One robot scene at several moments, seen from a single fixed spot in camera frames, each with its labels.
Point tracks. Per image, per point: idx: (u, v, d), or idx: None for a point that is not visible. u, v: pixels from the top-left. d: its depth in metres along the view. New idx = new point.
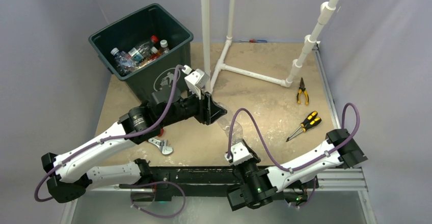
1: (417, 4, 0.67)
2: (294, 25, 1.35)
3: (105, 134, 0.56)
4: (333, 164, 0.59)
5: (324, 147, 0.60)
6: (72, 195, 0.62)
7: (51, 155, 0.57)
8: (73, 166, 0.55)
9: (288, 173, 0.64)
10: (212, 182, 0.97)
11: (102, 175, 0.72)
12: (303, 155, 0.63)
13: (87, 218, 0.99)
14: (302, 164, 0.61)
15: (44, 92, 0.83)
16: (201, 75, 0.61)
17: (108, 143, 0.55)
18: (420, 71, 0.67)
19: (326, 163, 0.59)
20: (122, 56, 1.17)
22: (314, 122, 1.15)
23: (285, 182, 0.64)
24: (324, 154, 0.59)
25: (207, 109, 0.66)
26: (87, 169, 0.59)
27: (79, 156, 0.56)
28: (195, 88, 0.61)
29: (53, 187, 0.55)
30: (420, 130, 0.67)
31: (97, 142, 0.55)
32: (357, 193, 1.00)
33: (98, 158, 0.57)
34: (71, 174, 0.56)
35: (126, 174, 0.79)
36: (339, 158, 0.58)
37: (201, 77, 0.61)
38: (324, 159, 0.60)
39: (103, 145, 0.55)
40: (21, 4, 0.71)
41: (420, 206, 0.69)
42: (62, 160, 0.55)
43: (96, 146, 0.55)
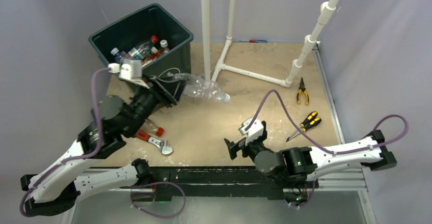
1: (416, 4, 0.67)
2: (295, 25, 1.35)
3: (67, 154, 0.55)
4: (373, 158, 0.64)
5: (368, 142, 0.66)
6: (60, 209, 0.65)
7: (27, 176, 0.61)
8: (43, 188, 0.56)
9: (330, 155, 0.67)
10: (212, 182, 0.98)
11: (91, 185, 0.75)
12: (347, 145, 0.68)
13: (87, 218, 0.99)
14: (348, 150, 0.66)
15: (43, 92, 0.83)
16: (132, 62, 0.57)
17: (69, 164, 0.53)
18: (419, 71, 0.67)
19: (368, 155, 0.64)
20: (122, 56, 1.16)
22: (314, 122, 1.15)
23: (325, 162, 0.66)
24: (368, 146, 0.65)
25: (165, 90, 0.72)
26: (63, 187, 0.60)
27: (47, 178, 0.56)
28: (135, 80, 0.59)
29: (29, 209, 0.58)
30: (420, 131, 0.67)
31: (58, 164, 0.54)
32: (357, 193, 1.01)
33: (66, 177, 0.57)
34: (45, 194, 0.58)
35: (121, 179, 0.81)
36: (380, 154, 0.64)
37: (132, 66, 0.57)
38: (366, 152, 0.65)
39: (64, 167, 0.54)
40: (20, 4, 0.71)
41: (421, 207, 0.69)
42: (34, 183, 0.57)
43: (59, 168, 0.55)
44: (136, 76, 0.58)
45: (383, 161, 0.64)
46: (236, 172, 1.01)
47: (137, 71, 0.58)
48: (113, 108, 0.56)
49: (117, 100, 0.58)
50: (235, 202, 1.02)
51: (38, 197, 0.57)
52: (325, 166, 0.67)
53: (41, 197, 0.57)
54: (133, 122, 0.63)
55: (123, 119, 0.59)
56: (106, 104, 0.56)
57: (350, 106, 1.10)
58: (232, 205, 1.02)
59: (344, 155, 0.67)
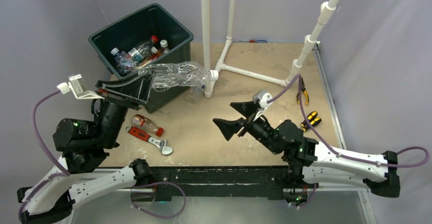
1: (416, 4, 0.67)
2: (295, 25, 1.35)
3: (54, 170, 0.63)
4: (377, 174, 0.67)
5: (377, 159, 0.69)
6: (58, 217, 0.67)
7: (23, 189, 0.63)
8: (35, 201, 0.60)
9: (333, 156, 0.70)
10: (212, 182, 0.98)
11: (87, 192, 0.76)
12: (356, 155, 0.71)
13: (87, 218, 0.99)
14: (353, 157, 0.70)
15: (43, 91, 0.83)
16: (71, 80, 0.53)
17: (56, 179, 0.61)
18: (419, 71, 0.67)
19: (372, 170, 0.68)
20: (122, 56, 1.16)
22: (314, 122, 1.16)
23: (327, 159, 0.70)
24: (376, 162, 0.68)
25: (124, 96, 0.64)
26: (53, 201, 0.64)
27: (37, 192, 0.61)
28: (84, 95, 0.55)
29: (25, 220, 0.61)
30: (420, 130, 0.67)
31: (46, 179, 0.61)
32: (357, 193, 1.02)
33: (55, 192, 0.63)
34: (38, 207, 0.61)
35: (118, 182, 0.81)
36: (385, 173, 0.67)
37: (73, 85, 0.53)
38: (372, 166, 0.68)
39: (52, 182, 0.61)
40: (21, 3, 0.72)
41: (421, 207, 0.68)
42: (27, 197, 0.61)
43: (47, 184, 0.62)
44: (81, 90, 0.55)
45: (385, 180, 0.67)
46: (236, 172, 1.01)
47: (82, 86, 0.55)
48: (66, 134, 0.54)
49: (69, 123, 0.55)
50: (236, 202, 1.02)
51: (31, 210, 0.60)
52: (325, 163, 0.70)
53: (33, 211, 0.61)
54: (99, 137, 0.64)
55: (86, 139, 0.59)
56: (59, 133, 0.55)
57: (350, 106, 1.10)
58: (232, 205, 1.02)
59: (347, 161, 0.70)
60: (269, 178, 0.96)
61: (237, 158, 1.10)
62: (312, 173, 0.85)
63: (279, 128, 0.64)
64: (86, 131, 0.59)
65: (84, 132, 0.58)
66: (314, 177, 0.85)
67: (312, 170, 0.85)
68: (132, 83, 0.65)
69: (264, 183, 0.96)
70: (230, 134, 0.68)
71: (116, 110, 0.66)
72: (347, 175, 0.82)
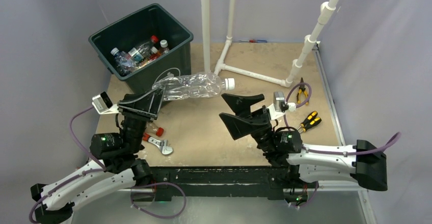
1: (416, 4, 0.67)
2: (295, 25, 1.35)
3: (87, 166, 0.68)
4: (345, 165, 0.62)
5: (346, 149, 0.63)
6: (59, 218, 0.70)
7: (39, 185, 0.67)
8: (58, 196, 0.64)
9: (304, 151, 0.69)
10: (212, 182, 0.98)
11: (86, 194, 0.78)
12: (327, 147, 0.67)
13: (87, 218, 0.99)
14: (321, 150, 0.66)
15: (43, 91, 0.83)
16: (95, 100, 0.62)
17: (89, 175, 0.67)
18: (419, 71, 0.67)
19: (340, 161, 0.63)
20: (122, 56, 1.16)
22: (314, 122, 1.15)
23: (297, 156, 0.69)
24: (343, 151, 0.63)
25: (137, 111, 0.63)
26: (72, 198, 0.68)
27: (62, 187, 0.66)
28: (105, 111, 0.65)
29: (41, 215, 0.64)
30: (420, 130, 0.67)
31: (79, 174, 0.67)
32: (357, 193, 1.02)
33: (81, 188, 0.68)
34: (56, 203, 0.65)
35: (116, 184, 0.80)
36: (353, 162, 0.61)
37: (96, 103, 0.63)
38: (340, 157, 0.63)
39: (83, 177, 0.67)
40: (21, 3, 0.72)
41: (421, 207, 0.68)
42: (49, 191, 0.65)
43: (78, 178, 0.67)
44: (102, 107, 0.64)
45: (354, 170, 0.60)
46: (236, 172, 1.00)
47: (103, 104, 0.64)
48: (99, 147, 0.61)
49: (99, 139, 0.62)
50: (236, 202, 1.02)
51: (51, 203, 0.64)
52: (297, 160, 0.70)
53: (53, 204, 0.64)
54: (126, 147, 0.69)
55: (114, 150, 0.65)
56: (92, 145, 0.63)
57: (350, 106, 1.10)
58: (232, 205, 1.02)
59: (316, 155, 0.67)
60: (269, 178, 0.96)
61: (237, 158, 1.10)
62: (306, 172, 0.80)
63: (290, 135, 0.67)
64: (114, 142, 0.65)
65: (111, 144, 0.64)
66: (309, 176, 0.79)
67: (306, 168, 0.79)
68: (143, 98, 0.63)
69: (264, 183, 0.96)
70: (242, 133, 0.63)
71: (135, 123, 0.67)
72: (335, 171, 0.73)
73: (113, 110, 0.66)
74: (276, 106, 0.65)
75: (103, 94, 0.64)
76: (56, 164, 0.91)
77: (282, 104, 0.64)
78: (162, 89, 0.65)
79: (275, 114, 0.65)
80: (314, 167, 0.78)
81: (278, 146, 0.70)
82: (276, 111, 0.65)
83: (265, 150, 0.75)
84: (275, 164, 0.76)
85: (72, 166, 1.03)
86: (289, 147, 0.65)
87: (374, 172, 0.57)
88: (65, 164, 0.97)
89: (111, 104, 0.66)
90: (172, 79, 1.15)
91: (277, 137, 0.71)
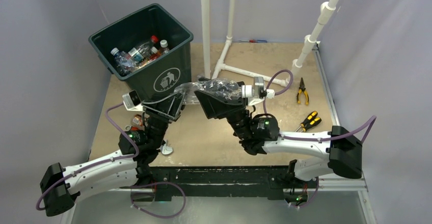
1: (415, 4, 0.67)
2: (295, 26, 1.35)
3: (115, 154, 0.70)
4: (319, 151, 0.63)
5: (321, 135, 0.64)
6: (64, 208, 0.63)
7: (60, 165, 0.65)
8: (83, 176, 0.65)
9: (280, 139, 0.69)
10: (212, 182, 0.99)
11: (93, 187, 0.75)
12: (303, 134, 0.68)
13: (87, 219, 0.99)
14: (297, 137, 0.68)
15: (43, 91, 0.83)
16: (125, 96, 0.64)
17: (118, 162, 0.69)
18: (419, 71, 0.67)
19: (315, 147, 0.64)
20: (122, 56, 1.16)
22: (314, 122, 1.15)
23: (273, 143, 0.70)
24: (317, 138, 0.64)
25: (157, 112, 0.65)
26: (88, 184, 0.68)
27: (90, 168, 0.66)
28: (132, 108, 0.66)
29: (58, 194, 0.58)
30: (420, 131, 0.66)
31: (109, 159, 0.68)
32: (357, 193, 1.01)
33: (103, 174, 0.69)
34: (78, 185, 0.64)
35: (121, 179, 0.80)
36: (326, 148, 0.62)
37: (124, 100, 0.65)
38: (315, 143, 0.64)
39: (112, 163, 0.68)
40: (21, 4, 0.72)
41: (422, 208, 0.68)
42: (75, 171, 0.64)
43: (106, 163, 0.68)
44: (130, 105, 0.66)
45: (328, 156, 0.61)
46: (236, 172, 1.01)
47: (131, 101, 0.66)
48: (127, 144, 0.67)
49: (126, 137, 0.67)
50: (236, 202, 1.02)
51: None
52: (274, 147, 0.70)
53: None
54: (150, 143, 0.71)
55: (140, 145, 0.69)
56: (121, 142, 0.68)
57: (350, 106, 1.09)
58: (231, 205, 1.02)
59: (292, 141, 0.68)
60: (269, 178, 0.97)
61: (237, 158, 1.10)
62: (299, 168, 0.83)
63: (267, 122, 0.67)
64: (140, 139, 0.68)
65: (138, 140, 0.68)
66: (301, 172, 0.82)
67: (299, 165, 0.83)
68: (165, 99, 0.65)
69: (264, 183, 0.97)
70: (218, 112, 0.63)
71: (158, 121, 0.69)
72: (318, 163, 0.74)
73: (139, 108, 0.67)
74: (255, 93, 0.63)
75: (132, 92, 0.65)
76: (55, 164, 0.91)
77: (261, 90, 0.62)
78: (183, 93, 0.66)
79: (253, 100, 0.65)
80: (304, 163, 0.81)
81: (254, 133, 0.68)
82: (255, 98, 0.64)
83: (241, 136, 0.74)
84: (251, 151, 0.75)
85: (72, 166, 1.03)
86: (266, 134, 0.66)
87: (347, 159, 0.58)
88: (65, 165, 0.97)
89: (139, 101, 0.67)
90: (169, 77, 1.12)
91: (253, 123, 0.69)
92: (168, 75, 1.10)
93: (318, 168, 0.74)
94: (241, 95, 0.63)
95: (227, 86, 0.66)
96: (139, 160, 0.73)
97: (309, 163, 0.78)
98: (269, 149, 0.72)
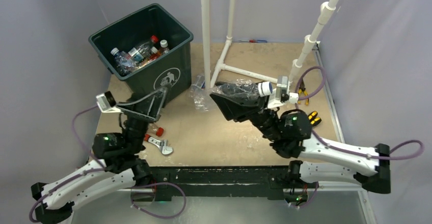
1: (416, 4, 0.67)
2: (295, 26, 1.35)
3: (88, 166, 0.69)
4: (366, 167, 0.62)
5: (369, 151, 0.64)
6: (58, 218, 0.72)
7: (39, 184, 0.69)
8: (58, 195, 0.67)
9: (322, 145, 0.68)
10: (212, 182, 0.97)
11: (87, 194, 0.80)
12: (348, 146, 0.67)
13: (86, 219, 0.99)
14: (342, 148, 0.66)
15: (43, 92, 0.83)
16: (101, 96, 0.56)
17: (89, 175, 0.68)
18: (420, 71, 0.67)
19: (362, 162, 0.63)
20: (122, 56, 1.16)
22: (314, 122, 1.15)
23: (315, 151, 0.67)
24: (366, 154, 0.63)
25: (135, 114, 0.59)
26: (72, 196, 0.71)
27: (64, 186, 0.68)
28: (107, 110, 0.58)
29: (42, 214, 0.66)
30: (421, 131, 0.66)
31: (79, 174, 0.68)
32: (357, 193, 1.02)
33: (80, 187, 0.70)
34: (57, 202, 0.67)
35: (116, 184, 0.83)
36: (376, 166, 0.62)
37: (98, 101, 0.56)
38: (361, 159, 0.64)
39: (83, 177, 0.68)
40: (21, 4, 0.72)
41: (421, 207, 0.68)
42: (50, 190, 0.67)
43: (78, 178, 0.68)
44: (105, 106, 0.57)
45: (376, 173, 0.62)
46: (236, 172, 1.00)
47: (106, 102, 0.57)
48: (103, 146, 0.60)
49: (101, 139, 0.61)
50: (236, 202, 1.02)
51: (51, 203, 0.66)
52: (313, 154, 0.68)
53: (53, 204, 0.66)
54: (127, 147, 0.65)
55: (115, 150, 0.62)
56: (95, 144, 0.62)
57: (350, 106, 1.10)
58: (232, 205, 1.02)
59: (334, 151, 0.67)
60: (269, 178, 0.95)
61: (237, 158, 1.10)
62: (306, 172, 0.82)
63: (294, 118, 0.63)
64: (116, 142, 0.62)
65: (114, 144, 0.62)
66: (309, 175, 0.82)
67: (308, 168, 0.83)
68: (144, 100, 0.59)
69: (264, 183, 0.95)
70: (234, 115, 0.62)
71: (137, 123, 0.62)
72: (339, 172, 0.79)
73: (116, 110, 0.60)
74: (276, 95, 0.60)
75: (107, 92, 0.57)
76: (55, 164, 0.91)
77: (282, 93, 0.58)
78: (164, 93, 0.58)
79: (273, 102, 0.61)
80: (316, 167, 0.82)
81: (283, 131, 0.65)
82: (275, 100, 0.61)
83: (270, 139, 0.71)
84: (284, 155, 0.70)
85: (72, 166, 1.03)
86: (295, 131, 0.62)
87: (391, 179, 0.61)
88: (65, 165, 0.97)
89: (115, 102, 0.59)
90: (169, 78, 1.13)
91: (281, 122, 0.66)
92: (168, 74, 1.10)
93: (338, 176, 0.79)
94: (259, 95, 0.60)
95: (241, 88, 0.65)
96: (115, 165, 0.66)
97: (323, 169, 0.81)
98: (306, 155, 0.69)
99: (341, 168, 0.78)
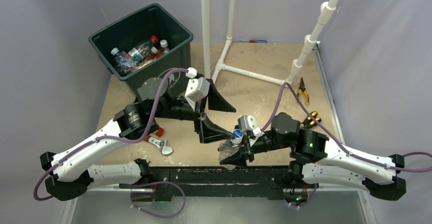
1: (416, 4, 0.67)
2: (295, 26, 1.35)
3: (101, 132, 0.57)
4: (384, 176, 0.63)
5: (386, 161, 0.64)
6: (73, 193, 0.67)
7: (49, 154, 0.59)
8: (70, 165, 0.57)
9: (344, 154, 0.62)
10: (212, 182, 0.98)
11: (103, 174, 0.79)
12: (367, 155, 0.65)
13: (86, 219, 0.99)
14: (365, 157, 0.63)
15: (43, 91, 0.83)
16: (198, 87, 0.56)
17: (103, 142, 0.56)
18: (419, 71, 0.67)
19: (380, 172, 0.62)
20: (122, 56, 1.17)
22: (314, 122, 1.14)
23: (336, 159, 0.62)
24: (385, 164, 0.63)
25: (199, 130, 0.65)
26: (85, 167, 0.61)
27: (75, 155, 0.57)
28: (189, 99, 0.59)
29: (52, 186, 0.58)
30: (421, 131, 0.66)
31: (92, 141, 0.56)
32: (356, 193, 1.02)
33: (93, 157, 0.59)
34: (68, 173, 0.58)
35: (127, 174, 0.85)
36: (393, 177, 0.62)
37: (197, 86, 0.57)
38: (381, 168, 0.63)
39: (97, 144, 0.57)
40: (21, 4, 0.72)
41: (422, 208, 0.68)
42: (60, 160, 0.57)
43: (90, 146, 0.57)
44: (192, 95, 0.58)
45: (392, 183, 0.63)
46: (236, 172, 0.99)
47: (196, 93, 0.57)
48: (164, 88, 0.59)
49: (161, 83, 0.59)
50: (235, 202, 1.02)
51: (63, 174, 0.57)
52: (333, 161, 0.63)
53: (65, 175, 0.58)
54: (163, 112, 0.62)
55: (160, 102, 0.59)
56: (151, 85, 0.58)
57: (350, 106, 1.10)
58: (231, 205, 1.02)
59: (356, 160, 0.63)
60: (269, 178, 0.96)
61: None
62: (309, 172, 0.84)
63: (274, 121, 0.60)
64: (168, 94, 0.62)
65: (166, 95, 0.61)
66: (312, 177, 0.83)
67: (312, 169, 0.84)
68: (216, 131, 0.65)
69: (264, 183, 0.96)
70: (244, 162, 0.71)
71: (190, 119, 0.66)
72: (346, 176, 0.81)
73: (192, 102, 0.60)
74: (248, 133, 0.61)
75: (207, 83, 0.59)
76: None
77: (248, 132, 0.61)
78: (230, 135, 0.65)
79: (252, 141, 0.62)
80: (320, 170, 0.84)
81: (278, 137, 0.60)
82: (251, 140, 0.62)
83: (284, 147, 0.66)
84: (299, 159, 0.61)
85: None
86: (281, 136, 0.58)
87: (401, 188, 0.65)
88: None
89: (201, 98, 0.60)
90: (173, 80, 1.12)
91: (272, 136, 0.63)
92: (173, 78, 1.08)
93: (344, 180, 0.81)
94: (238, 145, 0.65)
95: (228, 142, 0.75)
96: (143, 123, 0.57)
97: (326, 172, 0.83)
98: (327, 161, 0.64)
99: (348, 173, 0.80)
